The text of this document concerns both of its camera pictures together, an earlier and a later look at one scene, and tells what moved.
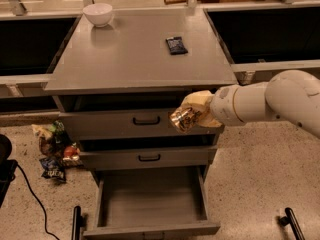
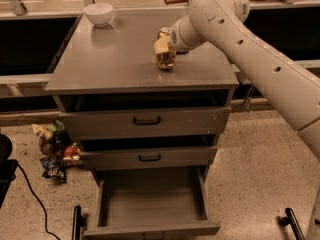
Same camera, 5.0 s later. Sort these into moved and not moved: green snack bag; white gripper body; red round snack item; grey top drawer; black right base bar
Moved: white gripper body
Not moved: red round snack item; green snack bag; grey top drawer; black right base bar
